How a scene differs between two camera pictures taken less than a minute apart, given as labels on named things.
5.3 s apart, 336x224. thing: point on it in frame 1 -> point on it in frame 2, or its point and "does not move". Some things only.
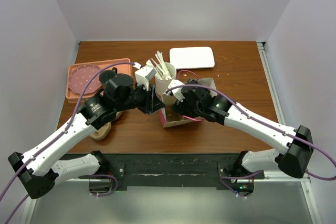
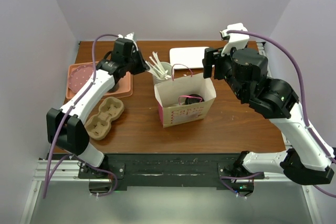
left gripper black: (153, 103) -> (143, 66)
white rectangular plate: (192, 57) does not move
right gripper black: (181, 108) -> (212, 56)
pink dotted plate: (80, 77) does not move
